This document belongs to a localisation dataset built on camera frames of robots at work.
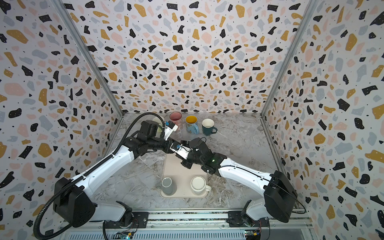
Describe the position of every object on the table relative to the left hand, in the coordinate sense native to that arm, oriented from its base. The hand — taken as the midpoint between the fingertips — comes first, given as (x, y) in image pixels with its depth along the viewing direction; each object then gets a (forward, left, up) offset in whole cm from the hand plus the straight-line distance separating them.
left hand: (181, 143), depth 75 cm
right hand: (-3, +3, -2) cm, 5 cm away
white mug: (-15, -8, -17) cm, 24 cm away
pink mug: (+34, +7, -17) cm, 38 cm away
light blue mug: (+25, -5, -15) cm, 29 cm away
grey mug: (-16, +7, -14) cm, 22 cm away
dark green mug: (+22, -15, -14) cm, 30 cm away
